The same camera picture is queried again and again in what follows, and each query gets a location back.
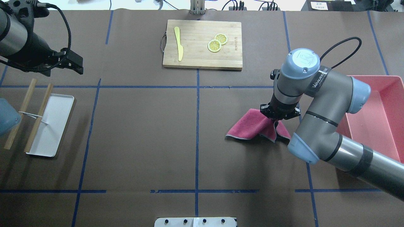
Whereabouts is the wooden rack rod outer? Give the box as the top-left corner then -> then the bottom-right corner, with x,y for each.
4,79 -> 37,150

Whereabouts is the lemon slice lower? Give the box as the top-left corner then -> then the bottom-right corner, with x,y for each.
207,39 -> 222,53

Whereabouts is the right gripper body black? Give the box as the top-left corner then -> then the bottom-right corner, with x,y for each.
260,95 -> 301,121

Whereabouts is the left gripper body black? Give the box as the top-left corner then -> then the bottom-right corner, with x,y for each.
6,33 -> 60,77

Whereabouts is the pink fleece cloth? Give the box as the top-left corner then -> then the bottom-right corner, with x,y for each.
226,109 -> 291,142

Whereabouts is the yellow plastic knife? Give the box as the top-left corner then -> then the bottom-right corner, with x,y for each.
174,27 -> 184,62

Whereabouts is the wooden rack rod inner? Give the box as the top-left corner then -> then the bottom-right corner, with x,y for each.
24,83 -> 54,153

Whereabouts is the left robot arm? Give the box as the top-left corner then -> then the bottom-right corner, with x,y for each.
0,0 -> 62,77

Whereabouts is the metal cutting board handle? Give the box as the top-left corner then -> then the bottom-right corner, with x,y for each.
160,32 -> 167,53

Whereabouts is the pink plastic bin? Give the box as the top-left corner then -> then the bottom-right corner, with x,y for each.
337,76 -> 404,163

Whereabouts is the terminal block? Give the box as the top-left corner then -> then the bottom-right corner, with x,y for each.
257,0 -> 280,11
222,0 -> 247,11

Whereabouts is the lemon slice upper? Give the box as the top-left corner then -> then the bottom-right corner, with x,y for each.
214,33 -> 228,45

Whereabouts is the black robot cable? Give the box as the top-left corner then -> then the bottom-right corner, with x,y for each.
319,37 -> 362,70

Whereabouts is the black power box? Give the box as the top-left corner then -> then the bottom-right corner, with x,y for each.
300,0 -> 355,12

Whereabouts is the bamboo cutting board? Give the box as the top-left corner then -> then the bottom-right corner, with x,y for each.
163,19 -> 243,71

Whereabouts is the lemon slice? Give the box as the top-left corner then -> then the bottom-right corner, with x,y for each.
207,39 -> 222,53
214,33 -> 228,45

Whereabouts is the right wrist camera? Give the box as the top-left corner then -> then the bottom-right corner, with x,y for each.
270,69 -> 281,81

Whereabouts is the aluminium frame post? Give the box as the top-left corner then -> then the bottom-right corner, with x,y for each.
189,0 -> 206,15

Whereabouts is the white rack bracket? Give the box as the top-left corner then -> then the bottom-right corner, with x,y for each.
18,111 -> 48,125

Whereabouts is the terminal block near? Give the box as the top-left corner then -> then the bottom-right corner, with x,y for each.
257,0 -> 280,11

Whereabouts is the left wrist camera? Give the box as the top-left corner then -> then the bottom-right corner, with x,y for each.
50,48 -> 84,75

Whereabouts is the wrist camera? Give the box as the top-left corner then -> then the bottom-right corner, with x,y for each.
270,69 -> 281,81
50,48 -> 84,75

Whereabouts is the wooden rack rod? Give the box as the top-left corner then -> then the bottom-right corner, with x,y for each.
4,79 -> 37,150
24,83 -> 54,153

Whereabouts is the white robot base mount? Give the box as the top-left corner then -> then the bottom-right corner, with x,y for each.
154,217 -> 238,227

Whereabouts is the white rack tray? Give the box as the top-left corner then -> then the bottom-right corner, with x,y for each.
26,94 -> 75,157

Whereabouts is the terminal block far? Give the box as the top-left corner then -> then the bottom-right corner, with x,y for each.
222,0 -> 247,11

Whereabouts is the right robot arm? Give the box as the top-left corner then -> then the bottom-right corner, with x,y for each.
260,48 -> 404,200

